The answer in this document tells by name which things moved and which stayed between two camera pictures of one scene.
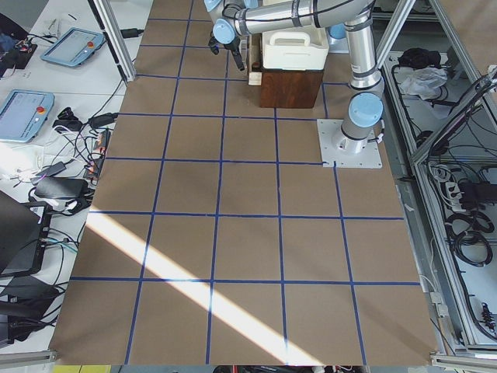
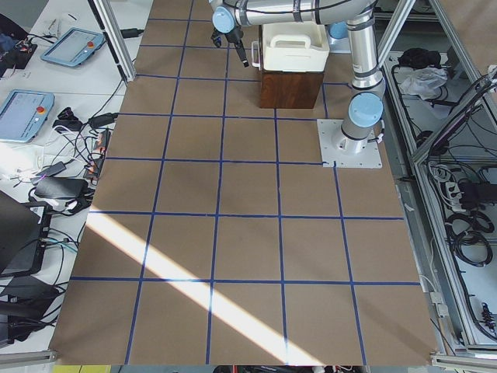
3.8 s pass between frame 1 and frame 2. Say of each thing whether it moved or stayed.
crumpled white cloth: stayed
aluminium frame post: stayed
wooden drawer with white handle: moved
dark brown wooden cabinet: stayed
